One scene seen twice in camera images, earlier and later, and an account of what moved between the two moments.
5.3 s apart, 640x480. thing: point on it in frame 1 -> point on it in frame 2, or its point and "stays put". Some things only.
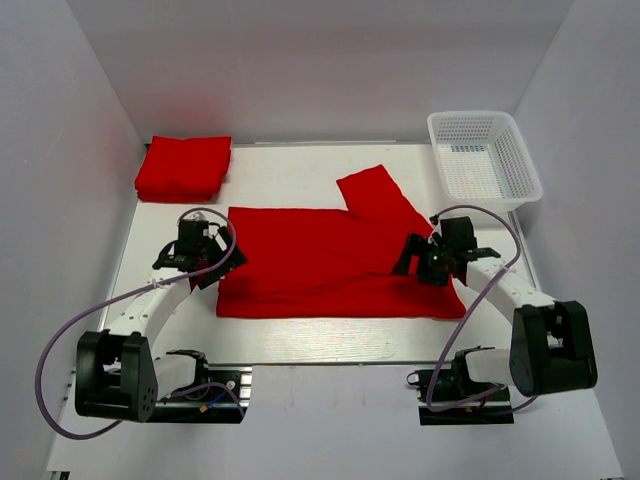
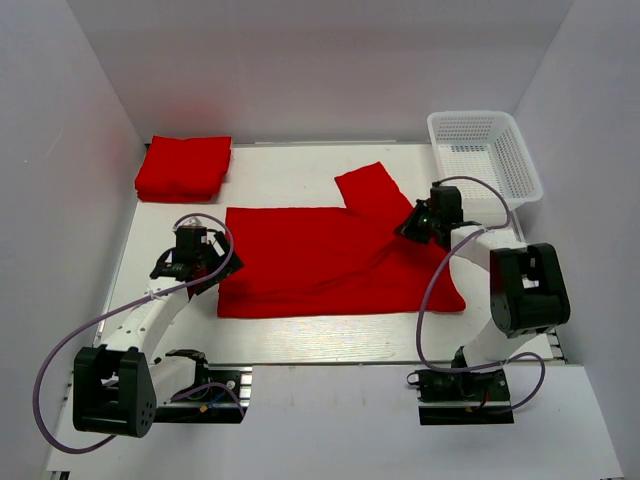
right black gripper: x=419 y=245 -> x=409 y=226
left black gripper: x=230 y=259 stays put
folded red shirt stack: x=183 y=170 stays put
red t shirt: x=328 y=263 stays put
